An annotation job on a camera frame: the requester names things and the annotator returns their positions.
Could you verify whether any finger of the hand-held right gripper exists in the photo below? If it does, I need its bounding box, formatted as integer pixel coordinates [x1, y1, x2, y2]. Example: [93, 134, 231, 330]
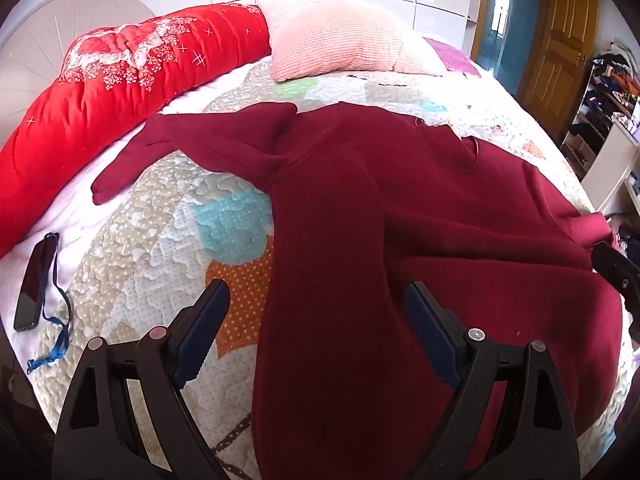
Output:
[590, 241, 640, 316]

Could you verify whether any pink ribbed pillow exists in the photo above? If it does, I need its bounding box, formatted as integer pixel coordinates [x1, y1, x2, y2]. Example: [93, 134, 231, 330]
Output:
[256, 0, 446, 82]

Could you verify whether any blue lanyard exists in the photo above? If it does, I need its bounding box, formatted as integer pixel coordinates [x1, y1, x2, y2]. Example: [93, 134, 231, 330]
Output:
[26, 240, 73, 375]

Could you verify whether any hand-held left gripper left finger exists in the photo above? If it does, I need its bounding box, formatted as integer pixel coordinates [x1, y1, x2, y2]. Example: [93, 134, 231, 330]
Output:
[51, 278, 236, 480]

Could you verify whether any purple cloth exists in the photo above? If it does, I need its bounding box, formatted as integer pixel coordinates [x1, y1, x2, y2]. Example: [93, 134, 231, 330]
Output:
[424, 36, 482, 79]

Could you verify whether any patchwork quilted bedspread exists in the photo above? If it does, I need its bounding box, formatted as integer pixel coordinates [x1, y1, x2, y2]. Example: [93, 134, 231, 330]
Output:
[30, 62, 640, 480]

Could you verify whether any red floral quilt roll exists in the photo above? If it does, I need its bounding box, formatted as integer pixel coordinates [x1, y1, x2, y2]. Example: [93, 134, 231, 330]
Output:
[0, 2, 273, 258]

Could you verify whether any round white headboard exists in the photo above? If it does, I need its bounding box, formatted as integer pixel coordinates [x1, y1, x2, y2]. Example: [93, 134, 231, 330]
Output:
[0, 0, 157, 133]

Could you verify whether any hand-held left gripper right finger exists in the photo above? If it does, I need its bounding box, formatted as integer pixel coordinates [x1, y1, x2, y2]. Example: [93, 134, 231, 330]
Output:
[402, 280, 581, 480]

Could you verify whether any wooden door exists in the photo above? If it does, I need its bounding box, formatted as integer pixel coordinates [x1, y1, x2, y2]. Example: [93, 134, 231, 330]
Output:
[515, 0, 601, 138]

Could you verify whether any maroon sweater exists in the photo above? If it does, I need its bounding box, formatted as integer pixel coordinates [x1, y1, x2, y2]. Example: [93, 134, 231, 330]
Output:
[91, 101, 632, 480]

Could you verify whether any white cabinet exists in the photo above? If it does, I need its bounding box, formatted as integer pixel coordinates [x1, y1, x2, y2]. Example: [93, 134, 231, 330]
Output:
[580, 120, 640, 216]

